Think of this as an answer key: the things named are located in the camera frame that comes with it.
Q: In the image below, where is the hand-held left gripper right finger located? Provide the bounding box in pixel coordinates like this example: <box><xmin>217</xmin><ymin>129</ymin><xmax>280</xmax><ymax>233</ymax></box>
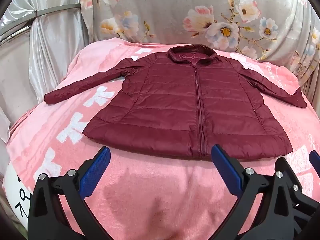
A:
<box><xmin>209</xmin><ymin>144</ymin><xmax>303</xmax><ymax>240</ymax></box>

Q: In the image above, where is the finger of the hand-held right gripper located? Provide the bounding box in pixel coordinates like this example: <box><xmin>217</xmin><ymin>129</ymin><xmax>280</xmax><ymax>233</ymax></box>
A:
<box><xmin>274</xmin><ymin>156</ymin><xmax>318</xmax><ymax>230</ymax></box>
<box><xmin>309</xmin><ymin>150</ymin><xmax>320</xmax><ymax>167</ymax></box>

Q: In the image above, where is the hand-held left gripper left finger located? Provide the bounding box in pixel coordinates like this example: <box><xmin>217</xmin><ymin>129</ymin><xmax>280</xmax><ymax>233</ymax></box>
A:
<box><xmin>27</xmin><ymin>146</ymin><xmax>113</xmax><ymax>240</ymax></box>

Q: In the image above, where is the maroon puffer jacket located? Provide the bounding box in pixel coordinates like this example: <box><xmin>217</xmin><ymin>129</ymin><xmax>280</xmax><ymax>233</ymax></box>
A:
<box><xmin>44</xmin><ymin>44</ymin><xmax>307</xmax><ymax>160</ymax></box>

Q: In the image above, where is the pink printed blanket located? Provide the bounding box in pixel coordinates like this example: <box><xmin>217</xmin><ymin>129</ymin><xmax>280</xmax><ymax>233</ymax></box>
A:
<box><xmin>2</xmin><ymin>37</ymin><xmax>320</xmax><ymax>240</ymax></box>

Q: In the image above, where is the white satin curtain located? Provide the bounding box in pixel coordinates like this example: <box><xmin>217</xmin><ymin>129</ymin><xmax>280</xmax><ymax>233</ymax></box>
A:
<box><xmin>0</xmin><ymin>0</ymin><xmax>90</xmax><ymax>145</ymax></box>

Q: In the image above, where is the grey floral cloth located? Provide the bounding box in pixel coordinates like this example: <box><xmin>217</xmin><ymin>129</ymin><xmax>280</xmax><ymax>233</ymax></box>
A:
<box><xmin>79</xmin><ymin>0</ymin><xmax>320</xmax><ymax>100</ymax></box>

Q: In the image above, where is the grey metal rail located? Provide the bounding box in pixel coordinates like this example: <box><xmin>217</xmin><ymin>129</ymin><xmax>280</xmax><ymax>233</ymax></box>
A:
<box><xmin>0</xmin><ymin>4</ymin><xmax>82</xmax><ymax>39</ymax></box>

